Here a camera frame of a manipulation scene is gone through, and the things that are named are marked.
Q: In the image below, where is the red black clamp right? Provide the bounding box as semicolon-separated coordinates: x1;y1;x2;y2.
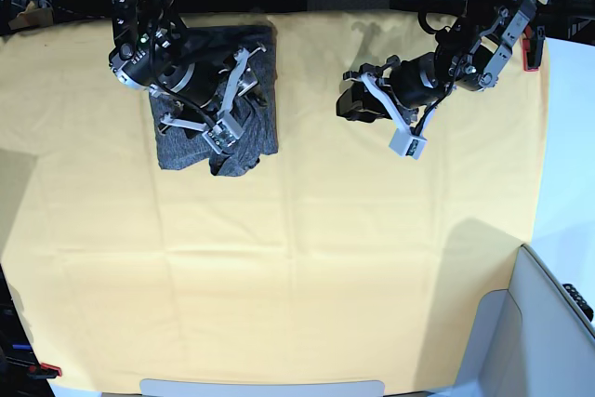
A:
522;25;546;72

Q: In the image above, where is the red black clamp left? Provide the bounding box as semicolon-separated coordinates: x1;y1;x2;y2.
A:
27;364;62;380

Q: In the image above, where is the grey plate at edge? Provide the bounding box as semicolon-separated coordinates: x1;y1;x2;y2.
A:
139;378;385;397

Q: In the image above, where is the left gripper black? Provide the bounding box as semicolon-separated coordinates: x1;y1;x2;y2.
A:
336;53;447;122

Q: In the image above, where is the red black clamp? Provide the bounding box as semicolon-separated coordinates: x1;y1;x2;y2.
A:
522;25;546;72
27;364;62;380

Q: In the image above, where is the yellow table cloth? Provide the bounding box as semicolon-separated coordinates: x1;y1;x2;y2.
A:
1;12;549;393

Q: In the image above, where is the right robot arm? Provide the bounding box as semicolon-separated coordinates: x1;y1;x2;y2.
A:
109;0;272;127

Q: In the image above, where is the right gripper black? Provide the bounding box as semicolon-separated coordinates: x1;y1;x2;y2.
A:
152;56;269;113

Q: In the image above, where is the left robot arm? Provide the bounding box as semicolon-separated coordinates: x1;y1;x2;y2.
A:
336;0;548;134

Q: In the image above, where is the grey long-sleeve shirt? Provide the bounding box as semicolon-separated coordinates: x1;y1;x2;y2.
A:
150;25;279;177

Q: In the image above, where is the black remote control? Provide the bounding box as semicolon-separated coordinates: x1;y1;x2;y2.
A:
562;284;594;323

